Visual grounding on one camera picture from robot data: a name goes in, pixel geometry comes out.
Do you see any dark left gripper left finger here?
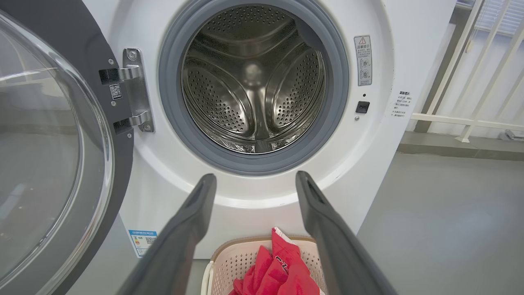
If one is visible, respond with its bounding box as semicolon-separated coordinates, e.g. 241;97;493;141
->
117;173;217;295

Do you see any grey warning sticker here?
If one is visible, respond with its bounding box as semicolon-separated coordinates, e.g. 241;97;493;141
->
354;35;373;86

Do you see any white metal railing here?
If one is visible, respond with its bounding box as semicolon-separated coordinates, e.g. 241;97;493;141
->
411;0;524;143

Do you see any cream perforated laundry basket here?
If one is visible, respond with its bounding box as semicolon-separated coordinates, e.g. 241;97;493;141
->
201;235;328;295

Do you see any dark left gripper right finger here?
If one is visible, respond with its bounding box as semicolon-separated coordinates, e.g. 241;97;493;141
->
296;171;398;295

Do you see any perforated steel washer drum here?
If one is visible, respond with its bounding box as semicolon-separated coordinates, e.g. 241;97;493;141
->
181;4;327;155

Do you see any dark round washer door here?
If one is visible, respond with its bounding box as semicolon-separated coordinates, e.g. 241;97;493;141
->
0;0;135;295

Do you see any white front-load washing machine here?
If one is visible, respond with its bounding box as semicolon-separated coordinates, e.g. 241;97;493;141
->
82;0;457;259

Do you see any metal door hinge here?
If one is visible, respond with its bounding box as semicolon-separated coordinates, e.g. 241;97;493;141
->
98;48;155;134

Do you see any blue energy label sticker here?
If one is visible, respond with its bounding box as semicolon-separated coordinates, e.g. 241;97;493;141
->
128;229;158;258

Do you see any red garment with white trim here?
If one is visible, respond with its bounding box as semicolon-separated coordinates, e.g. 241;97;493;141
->
228;227;321;295

